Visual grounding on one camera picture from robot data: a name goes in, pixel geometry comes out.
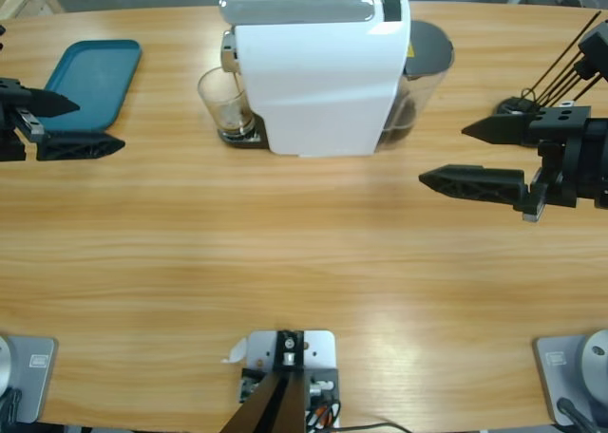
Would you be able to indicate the black capsule holder with rods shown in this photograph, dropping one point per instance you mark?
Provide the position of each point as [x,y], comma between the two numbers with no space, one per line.
[510,104]

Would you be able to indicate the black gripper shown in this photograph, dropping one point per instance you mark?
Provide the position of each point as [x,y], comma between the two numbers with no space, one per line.
[584,167]
[12,138]

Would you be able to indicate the teal plastic tray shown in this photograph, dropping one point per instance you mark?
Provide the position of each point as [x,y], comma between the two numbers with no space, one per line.
[95,81]

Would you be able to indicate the clear drinking glass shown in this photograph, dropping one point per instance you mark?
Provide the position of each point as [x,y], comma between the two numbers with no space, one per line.
[223,100]

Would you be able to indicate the metal drip tray grille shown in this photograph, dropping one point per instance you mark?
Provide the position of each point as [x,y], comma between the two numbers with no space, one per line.
[254,141]

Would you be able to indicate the white paper tag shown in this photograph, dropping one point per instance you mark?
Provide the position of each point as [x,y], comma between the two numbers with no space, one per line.
[236,352]

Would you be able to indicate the dark aluminium post with bracket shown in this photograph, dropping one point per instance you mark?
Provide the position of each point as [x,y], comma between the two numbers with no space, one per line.
[278,404]

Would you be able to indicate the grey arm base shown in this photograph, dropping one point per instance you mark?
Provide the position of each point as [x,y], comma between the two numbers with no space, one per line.
[570,371]
[28,381]

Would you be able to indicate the chrome coffee machine lever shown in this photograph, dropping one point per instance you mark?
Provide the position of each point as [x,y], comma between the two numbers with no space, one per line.
[294,9]

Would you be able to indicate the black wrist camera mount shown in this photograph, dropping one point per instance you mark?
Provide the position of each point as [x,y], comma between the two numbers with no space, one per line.
[596,43]
[2,36]

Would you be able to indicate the white coffee machine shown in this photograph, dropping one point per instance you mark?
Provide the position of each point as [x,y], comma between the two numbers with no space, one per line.
[318,91]

